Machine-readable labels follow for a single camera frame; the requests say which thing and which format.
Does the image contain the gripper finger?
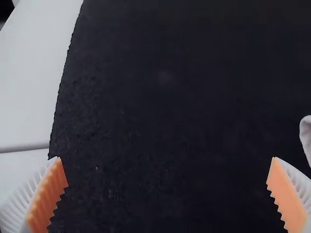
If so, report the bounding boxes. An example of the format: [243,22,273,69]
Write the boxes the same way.
[265,157,311,233]
[0,157,69,233]

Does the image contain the pale towel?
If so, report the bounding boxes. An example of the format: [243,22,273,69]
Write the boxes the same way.
[298,116,311,168]

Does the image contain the black mat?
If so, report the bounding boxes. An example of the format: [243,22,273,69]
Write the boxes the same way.
[47,0,311,233]

